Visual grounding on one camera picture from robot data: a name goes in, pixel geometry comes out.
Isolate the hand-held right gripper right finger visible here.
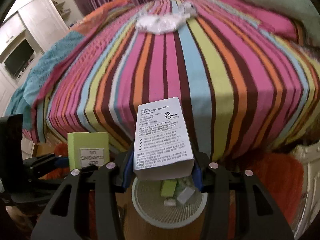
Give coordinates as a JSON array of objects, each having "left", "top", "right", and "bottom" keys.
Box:
[{"left": 191, "top": 151, "right": 294, "bottom": 240}]

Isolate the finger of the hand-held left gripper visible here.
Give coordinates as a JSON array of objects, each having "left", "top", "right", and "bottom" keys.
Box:
[
  {"left": 25, "top": 166, "right": 97, "bottom": 183},
  {"left": 22, "top": 154, "right": 70, "bottom": 170}
]

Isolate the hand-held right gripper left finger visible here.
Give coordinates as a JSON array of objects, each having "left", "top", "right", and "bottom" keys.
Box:
[{"left": 30, "top": 150, "right": 137, "bottom": 240}]

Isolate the green cardboard box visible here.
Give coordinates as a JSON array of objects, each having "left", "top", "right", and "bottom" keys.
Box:
[
  {"left": 67, "top": 132, "right": 110, "bottom": 171},
  {"left": 161, "top": 180, "right": 178, "bottom": 197}
]

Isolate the white mesh wastebasket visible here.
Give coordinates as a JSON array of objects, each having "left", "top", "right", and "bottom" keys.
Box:
[{"left": 131, "top": 176, "right": 208, "bottom": 224}]

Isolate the white box with black print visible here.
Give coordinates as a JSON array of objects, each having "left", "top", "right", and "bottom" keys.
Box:
[{"left": 133, "top": 97, "right": 195, "bottom": 182}]

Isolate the white wrapper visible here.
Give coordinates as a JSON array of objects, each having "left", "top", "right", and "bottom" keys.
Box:
[{"left": 135, "top": 12, "right": 187, "bottom": 35}]

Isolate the white paper ball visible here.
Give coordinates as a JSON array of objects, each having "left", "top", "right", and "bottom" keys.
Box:
[{"left": 178, "top": 1, "right": 198, "bottom": 18}]

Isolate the orange and teal quilt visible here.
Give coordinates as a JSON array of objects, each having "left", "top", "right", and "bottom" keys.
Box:
[{"left": 5, "top": 0, "right": 133, "bottom": 130}]

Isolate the red rug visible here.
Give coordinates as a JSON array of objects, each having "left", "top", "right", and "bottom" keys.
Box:
[{"left": 50, "top": 142, "right": 304, "bottom": 240}]

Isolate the black television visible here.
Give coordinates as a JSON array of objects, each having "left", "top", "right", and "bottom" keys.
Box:
[{"left": 4, "top": 39, "right": 35, "bottom": 78}]

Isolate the bed with striped sheet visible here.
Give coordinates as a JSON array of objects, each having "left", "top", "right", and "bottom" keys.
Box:
[{"left": 21, "top": 0, "right": 320, "bottom": 163}]

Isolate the white television cabinet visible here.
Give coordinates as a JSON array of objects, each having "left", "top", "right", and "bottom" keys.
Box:
[{"left": 0, "top": 12, "right": 38, "bottom": 110}]

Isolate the white wardrobe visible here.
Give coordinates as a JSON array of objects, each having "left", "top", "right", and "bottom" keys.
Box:
[{"left": 19, "top": 0, "right": 85, "bottom": 53}]

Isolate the large pink pillow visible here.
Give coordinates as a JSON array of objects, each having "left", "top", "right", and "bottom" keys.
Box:
[{"left": 197, "top": 0, "right": 300, "bottom": 43}]

